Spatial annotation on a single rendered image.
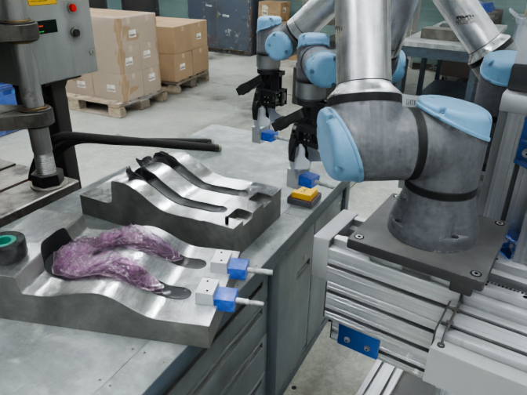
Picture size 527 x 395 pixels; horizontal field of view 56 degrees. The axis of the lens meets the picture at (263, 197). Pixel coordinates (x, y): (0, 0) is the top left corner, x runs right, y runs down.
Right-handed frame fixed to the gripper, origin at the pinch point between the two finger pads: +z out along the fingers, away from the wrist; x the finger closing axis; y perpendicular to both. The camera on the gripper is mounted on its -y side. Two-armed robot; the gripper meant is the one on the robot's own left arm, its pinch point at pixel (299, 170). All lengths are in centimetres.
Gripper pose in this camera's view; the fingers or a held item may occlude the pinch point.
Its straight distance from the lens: 132.8
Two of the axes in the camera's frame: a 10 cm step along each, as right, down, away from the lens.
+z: -0.2, 9.0, 4.4
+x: 6.0, -3.4, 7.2
